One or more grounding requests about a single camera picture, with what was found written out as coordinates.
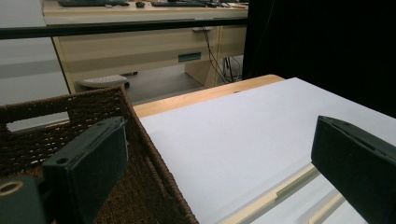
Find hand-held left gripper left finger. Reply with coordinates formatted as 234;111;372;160
41;116;130;224

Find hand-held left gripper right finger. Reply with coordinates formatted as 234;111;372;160
310;115;396;224

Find brown woven basket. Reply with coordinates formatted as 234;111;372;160
0;86;200;224

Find cream wooden clothes hanger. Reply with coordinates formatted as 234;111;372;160
218;163;347;224

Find white cabinet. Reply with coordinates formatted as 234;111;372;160
0;0;70;132

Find beige wooden desk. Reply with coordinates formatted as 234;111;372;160
42;0;250;94

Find black curtain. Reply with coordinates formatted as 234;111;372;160
242;0;396;119

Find white table sheet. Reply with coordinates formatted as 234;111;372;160
139;77;396;224

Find black horizontal bar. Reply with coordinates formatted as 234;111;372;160
0;17;250;41

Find black keyboard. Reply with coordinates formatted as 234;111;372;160
57;0;130;8
150;0;208;8

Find black desk cables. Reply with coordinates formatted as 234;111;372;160
202;27;244;84

